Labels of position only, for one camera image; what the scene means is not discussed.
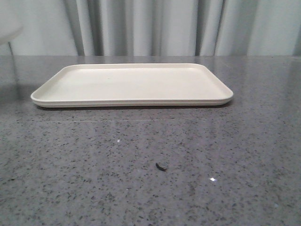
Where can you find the small black debris scrap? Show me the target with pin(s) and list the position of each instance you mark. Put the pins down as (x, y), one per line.
(160, 168)

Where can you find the cream rectangular plastic tray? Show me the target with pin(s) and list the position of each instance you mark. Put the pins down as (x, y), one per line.
(107, 85)

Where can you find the grey-white pleated curtain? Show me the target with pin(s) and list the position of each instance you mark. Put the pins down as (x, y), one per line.
(156, 28)

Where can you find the white smiley mug black handle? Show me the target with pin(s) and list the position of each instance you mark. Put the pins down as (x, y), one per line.
(10, 23)

